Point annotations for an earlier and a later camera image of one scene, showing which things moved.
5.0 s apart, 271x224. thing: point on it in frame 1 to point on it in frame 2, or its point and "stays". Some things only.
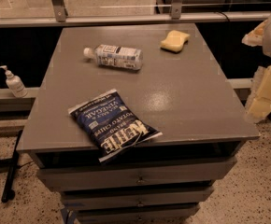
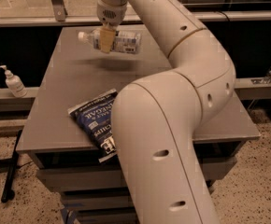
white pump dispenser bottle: [15, 83] stays
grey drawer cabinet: [183, 95] stays
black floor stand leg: [7, 192] stays
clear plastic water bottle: [116, 54] to [123, 40]
